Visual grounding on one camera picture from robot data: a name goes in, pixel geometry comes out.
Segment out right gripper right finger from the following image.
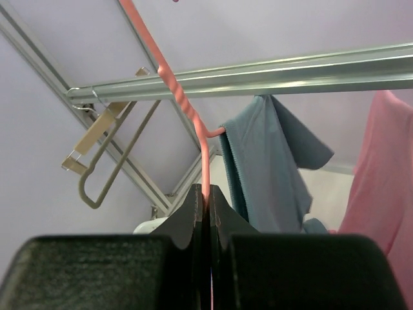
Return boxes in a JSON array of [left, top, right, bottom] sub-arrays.
[[209, 185, 407, 309]]

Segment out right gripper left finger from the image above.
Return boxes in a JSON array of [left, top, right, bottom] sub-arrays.
[[1, 185, 202, 309]]

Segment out blue-grey t-shirt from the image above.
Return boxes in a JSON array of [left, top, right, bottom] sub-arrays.
[[219, 95, 334, 233]]

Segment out light pink t-shirt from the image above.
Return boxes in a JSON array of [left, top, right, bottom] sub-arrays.
[[338, 90, 412, 309]]

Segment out pink wire hanger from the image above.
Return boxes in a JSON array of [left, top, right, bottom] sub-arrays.
[[120, 1, 225, 309]]

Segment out left beige clip hanger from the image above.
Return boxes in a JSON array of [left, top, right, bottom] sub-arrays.
[[61, 67, 162, 210]]

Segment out aluminium hanging rail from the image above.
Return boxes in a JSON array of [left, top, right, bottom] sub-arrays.
[[66, 43, 413, 104]]

